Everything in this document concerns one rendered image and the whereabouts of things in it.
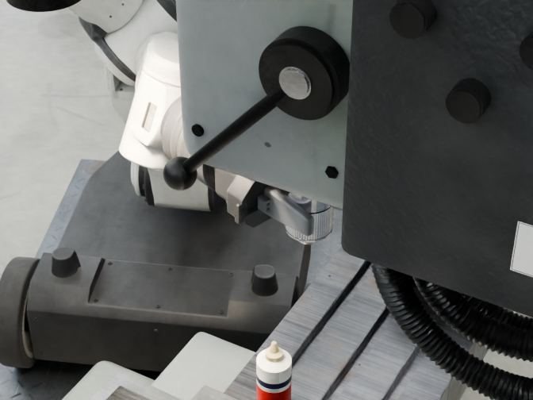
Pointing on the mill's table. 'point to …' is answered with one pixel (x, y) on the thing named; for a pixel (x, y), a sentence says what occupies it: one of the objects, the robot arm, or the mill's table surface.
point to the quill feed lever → (280, 93)
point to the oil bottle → (274, 374)
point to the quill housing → (199, 29)
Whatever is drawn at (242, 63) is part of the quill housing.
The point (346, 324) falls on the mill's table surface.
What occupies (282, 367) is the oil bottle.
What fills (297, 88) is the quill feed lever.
